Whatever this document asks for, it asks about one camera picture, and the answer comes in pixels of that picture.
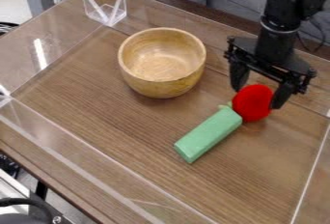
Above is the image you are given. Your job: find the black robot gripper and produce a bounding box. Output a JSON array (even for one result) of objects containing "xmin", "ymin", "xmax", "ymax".
[{"xmin": 224, "ymin": 36, "xmax": 317, "ymax": 109}]

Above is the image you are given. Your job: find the red fuzzy ball fruit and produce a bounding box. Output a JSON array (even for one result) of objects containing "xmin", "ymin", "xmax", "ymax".
[{"xmin": 232, "ymin": 84, "xmax": 274, "ymax": 122}]

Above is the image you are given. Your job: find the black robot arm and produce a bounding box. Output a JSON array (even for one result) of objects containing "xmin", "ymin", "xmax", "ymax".
[{"xmin": 224, "ymin": 0, "xmax": 326, "ymax": 109}]

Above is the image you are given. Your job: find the green rectangular block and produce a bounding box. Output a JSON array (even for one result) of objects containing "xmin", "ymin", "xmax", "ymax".
[{"xmin": 174, "ymin": 105, "xmax": 242, "ymax": 163}]

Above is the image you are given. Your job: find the light wooden bowl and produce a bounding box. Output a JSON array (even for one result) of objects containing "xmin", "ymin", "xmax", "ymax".
[{"xmin": 118, "ymin": 27, "xmax": 206, "ymax": 98}]

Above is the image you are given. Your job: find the clear acrylic corner bracket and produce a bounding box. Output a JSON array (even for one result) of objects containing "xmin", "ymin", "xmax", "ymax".
[{"xmin": 83, "ymin": 0, "xmax": 128, "ymax": 27}]

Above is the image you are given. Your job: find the clear acrylic tray enclosure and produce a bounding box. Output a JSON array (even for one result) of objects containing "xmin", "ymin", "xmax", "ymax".
[{"xmin": 0, "ymin": 0, "xmax": 330, "ymax": 224}]

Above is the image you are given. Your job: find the black cable bottom left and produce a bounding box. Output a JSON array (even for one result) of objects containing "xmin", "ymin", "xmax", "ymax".
[{"xmin": 0, "ymin": 197, "xmax": 53, "ymax": 224}]

